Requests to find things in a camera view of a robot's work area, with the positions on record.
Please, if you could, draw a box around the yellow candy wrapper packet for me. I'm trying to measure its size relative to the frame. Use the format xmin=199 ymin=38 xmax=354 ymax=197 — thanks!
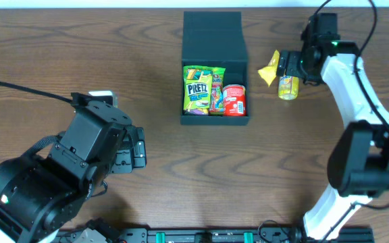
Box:
xmin=257 ymin=50 xmax=280 ymax=86

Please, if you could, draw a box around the yellow small snack can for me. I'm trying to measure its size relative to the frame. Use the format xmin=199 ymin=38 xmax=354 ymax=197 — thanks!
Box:
xmin=278 ymin=76 xmax=299 ymax=100

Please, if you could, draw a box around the red snack can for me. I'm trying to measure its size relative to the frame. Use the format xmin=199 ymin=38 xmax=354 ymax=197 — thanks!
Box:
xmin=223 ymin=84 xmax=246 ymax=116

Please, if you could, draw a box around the black gift box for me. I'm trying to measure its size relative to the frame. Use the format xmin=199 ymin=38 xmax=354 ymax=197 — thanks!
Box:
xmin=180 ymin=11 xmax=249 ymax=126

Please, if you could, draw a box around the Haribo gummy bag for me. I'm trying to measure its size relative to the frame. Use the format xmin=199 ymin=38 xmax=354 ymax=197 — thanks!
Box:
xmin=209 ymin=67 xmax=226 ymax=115

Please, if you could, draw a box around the Pretz snack box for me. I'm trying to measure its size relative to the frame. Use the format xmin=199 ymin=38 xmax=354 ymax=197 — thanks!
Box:
xmin=183 ymin=65 xmax=213 ymax=115

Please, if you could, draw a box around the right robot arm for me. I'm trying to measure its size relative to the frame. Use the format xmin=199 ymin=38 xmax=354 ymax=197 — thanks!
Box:
xmin=276 ymin=12 xmax=389 ymax=242

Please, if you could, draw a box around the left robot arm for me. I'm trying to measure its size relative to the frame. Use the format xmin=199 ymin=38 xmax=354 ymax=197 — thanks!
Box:
xmin=0 ymin=92 xmax=147 ymax=242

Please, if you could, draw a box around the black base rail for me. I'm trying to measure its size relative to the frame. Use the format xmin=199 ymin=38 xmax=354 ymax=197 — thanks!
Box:
xmin=55 ymin=218 xmax=375 ymax=243

